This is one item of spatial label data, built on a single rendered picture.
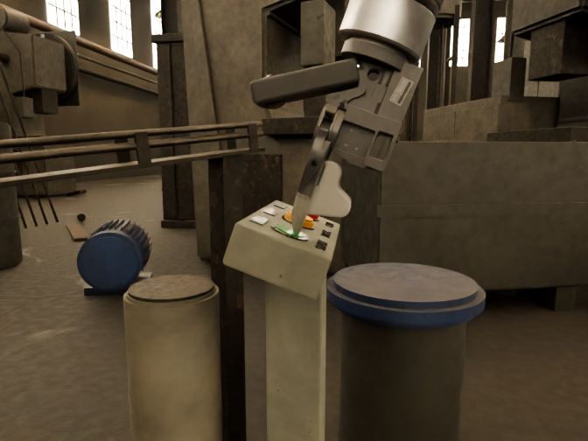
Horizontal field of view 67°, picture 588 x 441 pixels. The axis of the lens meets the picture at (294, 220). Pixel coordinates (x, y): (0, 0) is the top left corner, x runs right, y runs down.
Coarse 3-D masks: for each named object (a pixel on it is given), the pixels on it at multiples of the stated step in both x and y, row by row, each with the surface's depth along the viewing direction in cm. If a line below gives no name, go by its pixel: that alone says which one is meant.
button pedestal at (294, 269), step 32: (256, 224) 50; (288, 224) 56; (320, 224) 63; (224, 256) 48; (256, 256) 47; (288, 256) 47; (320, 256) 47; (288, 288) 47; (320, 288) 47; (288, 320) 55; (320, 320) 55; (288, 352) 56; (320, 352) 56; (288, 384) 57; (320, 384) 56; (288, 416) 57; (320, 416) 58
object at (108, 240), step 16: (112, 224) 224; (128, 224) 239; (96, 240) 204; (112, 240) 205; (128, 240) 209; (144, 240) 238; (80, 256) 205; (96, 256) 205; (112, 256) 206; (128, 256) 208; (144, 256) 225; (80, 272) 206; (96, 272) 206; (112, 272) 207; (128, 272) 209; (144, 272) 248; (96, 288) 209; (112, 288) 208; (128, 288) 223
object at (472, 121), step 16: (496, 96) 318; (528, 96) 318; (544, 96) 321; (432, 112) 404; (448, 112) 379; (464, 112) 356; (480, 112) 335; (496, 112) 317; (512, 112) 317; (528, 112) 320; (544, 112) 322; (432, 128) 404; (448, 128) 379; (464, 128) 356; (480, 128) 336; (496, 128) 318; (512, 128) 319; (528, 128) 322; (544, 128) 324
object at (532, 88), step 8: (528, 48) 434; (528, 56) 433; (528, 64) 433; (528, 80) 432; (528, 88) 432; (536, 88) 412; (544, 88) 395; (552, 88) 379; (560, 88) 366; (552, 96) 379; (560, 96) 367
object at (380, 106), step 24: (360, 48) 44; (384, 48) 44; (360, 72) 46; (384, 72) 46; (408, 72) 45; (336, 96) 47; (360, 96) 47; (384, 96) 46; (408, 96) 46; (336, 120) 45; (360, 120) 45; (384, 120) 45; (336, 144) 47; (360, 144) 46; (384, 144) 46; (384, 168) 45
